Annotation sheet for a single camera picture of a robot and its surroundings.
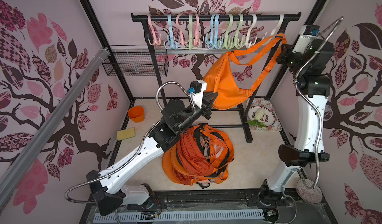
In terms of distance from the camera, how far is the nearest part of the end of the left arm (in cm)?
49

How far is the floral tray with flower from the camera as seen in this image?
3.36ft

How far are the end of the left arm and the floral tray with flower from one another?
22.4 inches
